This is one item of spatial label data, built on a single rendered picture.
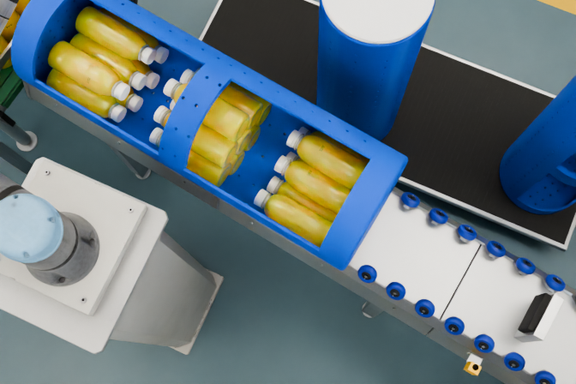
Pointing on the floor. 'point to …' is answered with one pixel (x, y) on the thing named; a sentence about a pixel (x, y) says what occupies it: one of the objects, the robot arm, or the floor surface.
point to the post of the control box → (15, 159)
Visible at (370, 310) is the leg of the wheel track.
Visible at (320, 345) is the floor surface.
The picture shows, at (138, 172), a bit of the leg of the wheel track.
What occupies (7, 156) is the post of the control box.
